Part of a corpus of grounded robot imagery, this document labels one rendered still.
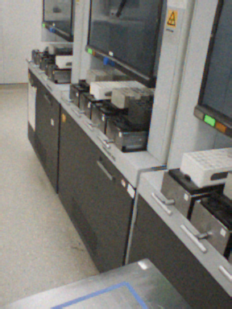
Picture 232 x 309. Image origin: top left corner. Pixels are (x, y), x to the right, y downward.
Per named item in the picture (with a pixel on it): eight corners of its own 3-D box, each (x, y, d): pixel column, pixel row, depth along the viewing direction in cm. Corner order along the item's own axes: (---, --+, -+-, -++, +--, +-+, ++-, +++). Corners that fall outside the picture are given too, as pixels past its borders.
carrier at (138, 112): (147, 126, 126) (149, 109, 123) (142, 126, 125) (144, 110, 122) (132, 114, 135) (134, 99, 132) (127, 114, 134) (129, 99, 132)
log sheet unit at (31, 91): (27, 121, 271) (28, 75, 255) (35, 135, 249) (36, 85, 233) (24, 121, 270) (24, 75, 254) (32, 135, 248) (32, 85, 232)
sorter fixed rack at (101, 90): (148, 93, 169) (150, 80, 166) (159, 100, 161) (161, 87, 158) (89, 95, 157) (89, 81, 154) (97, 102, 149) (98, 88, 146)
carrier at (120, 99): (128, 111, 138) (130, 96, 135) (123, 111, 137) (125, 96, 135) (115, 101, 147) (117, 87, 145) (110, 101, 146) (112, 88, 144)
